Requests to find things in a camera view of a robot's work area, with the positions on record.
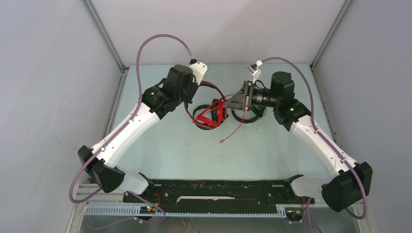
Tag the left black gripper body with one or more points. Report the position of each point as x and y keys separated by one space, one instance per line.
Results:
x=186 y=94

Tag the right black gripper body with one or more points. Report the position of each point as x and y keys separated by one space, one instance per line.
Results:
x=264 y=97

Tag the red headphones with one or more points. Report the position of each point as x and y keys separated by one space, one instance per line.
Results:
x=215 y=115

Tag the small black headphones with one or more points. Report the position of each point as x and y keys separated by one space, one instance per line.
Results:
x=200 y=107

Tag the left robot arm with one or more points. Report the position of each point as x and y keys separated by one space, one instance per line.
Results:
x=101 y=160

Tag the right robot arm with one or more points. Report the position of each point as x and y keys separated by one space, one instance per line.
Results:
x=348 y=181

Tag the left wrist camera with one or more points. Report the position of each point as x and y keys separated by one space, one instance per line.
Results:
x=199 y=69

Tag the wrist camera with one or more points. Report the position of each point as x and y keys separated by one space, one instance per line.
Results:
x=199 y=69
x=255 y=71

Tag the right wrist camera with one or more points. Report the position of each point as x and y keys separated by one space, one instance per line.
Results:
x=255 y=71

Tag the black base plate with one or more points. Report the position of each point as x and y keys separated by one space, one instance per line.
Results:
x=212 y=196

